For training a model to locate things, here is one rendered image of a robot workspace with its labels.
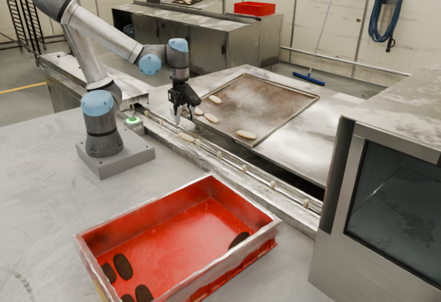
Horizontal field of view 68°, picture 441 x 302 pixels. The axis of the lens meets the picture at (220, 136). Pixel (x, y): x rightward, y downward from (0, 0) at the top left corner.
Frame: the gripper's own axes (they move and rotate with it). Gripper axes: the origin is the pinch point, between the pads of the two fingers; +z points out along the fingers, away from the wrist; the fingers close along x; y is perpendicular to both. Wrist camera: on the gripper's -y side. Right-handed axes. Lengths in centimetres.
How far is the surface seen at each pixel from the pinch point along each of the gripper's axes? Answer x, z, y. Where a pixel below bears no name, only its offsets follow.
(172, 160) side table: 13.6, 11.2, -7.5
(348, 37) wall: -370, 30, 113
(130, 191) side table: 37.0, 11.3, -14.1
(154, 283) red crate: 52, 11, -54
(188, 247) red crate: 38, 11, -50
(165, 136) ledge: 7.4, 7.0, 5.6
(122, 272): 57, 10, -45
